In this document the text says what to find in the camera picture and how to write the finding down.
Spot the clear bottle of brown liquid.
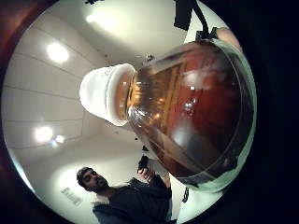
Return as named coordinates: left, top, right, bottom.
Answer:
left=78, top=38, right=258, bottom=193

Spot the small black device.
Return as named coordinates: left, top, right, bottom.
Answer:
left=137, top=154, right=150, bottom=171

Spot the black mounted device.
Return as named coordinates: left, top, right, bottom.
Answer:
left=173, top=0, right=198, bottom=32

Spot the round ceiling lamp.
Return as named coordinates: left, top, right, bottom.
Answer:
left=33, top=124, right=55, bottom=144
left=46, top=42, right=71, bottom=64

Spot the the person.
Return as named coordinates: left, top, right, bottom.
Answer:
left=76, top=166, right=174, bottom=224

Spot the white ceiling vent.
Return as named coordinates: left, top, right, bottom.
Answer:
left=60, top=186, right=84, bottom=207

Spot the black cable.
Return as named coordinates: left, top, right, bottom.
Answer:
left=192, top=0, right=211, bottom=35

